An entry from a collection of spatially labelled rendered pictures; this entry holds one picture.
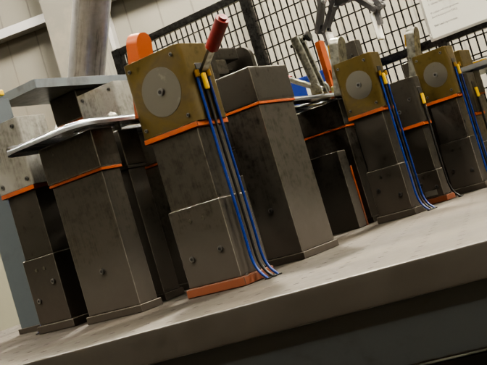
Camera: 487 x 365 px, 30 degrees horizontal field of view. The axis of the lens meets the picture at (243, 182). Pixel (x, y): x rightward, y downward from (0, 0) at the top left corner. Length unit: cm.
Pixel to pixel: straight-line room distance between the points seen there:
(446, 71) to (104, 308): 110
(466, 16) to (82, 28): 115
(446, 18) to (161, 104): 166
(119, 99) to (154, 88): 40
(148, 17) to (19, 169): 452
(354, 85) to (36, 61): 458
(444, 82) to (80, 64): 95
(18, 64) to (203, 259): 513
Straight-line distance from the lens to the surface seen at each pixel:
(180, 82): 131
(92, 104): 178
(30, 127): 157
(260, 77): 153
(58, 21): 596
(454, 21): 286
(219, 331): 105
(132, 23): 607
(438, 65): 220
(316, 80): 242
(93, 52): 246
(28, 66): 636
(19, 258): 174
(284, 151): 152
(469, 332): 105
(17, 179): 157
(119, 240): 139
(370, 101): 189
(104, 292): 143
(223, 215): 129
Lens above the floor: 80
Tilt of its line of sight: 2 degrees up
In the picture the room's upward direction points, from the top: 16 degrees counter-clockwise
